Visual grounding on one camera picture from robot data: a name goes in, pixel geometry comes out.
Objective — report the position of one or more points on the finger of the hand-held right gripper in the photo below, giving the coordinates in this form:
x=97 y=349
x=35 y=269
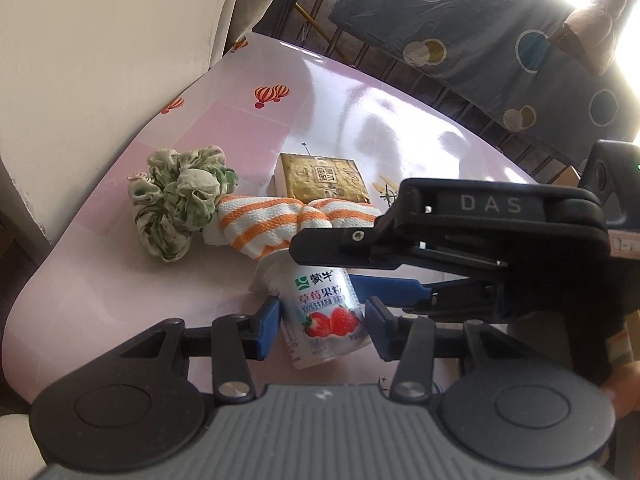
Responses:
x=325 y=247
x=390 y=292

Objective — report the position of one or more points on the tan hanging cloth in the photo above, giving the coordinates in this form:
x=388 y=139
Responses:
x=595 y=25

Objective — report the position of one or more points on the yellow pole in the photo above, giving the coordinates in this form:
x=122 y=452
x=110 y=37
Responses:
x=315 y=27

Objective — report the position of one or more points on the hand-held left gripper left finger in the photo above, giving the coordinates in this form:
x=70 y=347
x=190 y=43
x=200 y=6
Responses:
x=267 y=327

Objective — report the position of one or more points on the person's right hand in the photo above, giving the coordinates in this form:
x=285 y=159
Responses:
x=617 y=392

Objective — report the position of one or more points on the blue sheet with circles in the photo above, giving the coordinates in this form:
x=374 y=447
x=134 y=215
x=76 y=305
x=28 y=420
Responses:
x=475 y=35

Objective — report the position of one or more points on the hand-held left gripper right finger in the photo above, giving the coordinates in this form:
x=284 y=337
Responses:
x=380 y=326

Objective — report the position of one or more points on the orange striped towel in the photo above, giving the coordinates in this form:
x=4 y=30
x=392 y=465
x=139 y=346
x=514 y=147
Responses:
x=260 y=220

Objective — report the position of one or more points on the gold foil packet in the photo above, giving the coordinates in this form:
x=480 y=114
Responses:
x=320 y=177

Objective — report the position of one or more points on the strawberry yogurt cup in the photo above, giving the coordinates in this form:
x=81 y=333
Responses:
x=320 y=320

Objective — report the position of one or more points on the green patterned scrunchie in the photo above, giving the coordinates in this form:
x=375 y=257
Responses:
x=170 y=200

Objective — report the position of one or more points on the pink printed tablecloth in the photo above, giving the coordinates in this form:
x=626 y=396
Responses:
x=350 y=110

